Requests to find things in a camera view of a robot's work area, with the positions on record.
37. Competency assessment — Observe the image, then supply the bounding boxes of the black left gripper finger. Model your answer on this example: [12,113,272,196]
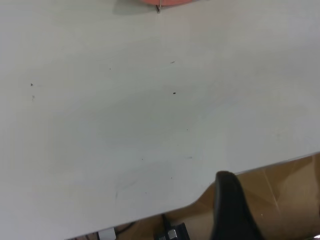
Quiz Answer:
[211,170,266,240]

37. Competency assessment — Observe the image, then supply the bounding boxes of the pink round plate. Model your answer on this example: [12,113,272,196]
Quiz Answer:
[139,0,195,7]

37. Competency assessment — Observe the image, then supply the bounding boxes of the black plug block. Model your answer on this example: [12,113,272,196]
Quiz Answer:
[154,221,191,240]

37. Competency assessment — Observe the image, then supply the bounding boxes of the white power adapter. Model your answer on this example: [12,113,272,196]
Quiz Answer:
[97,226,118,240]

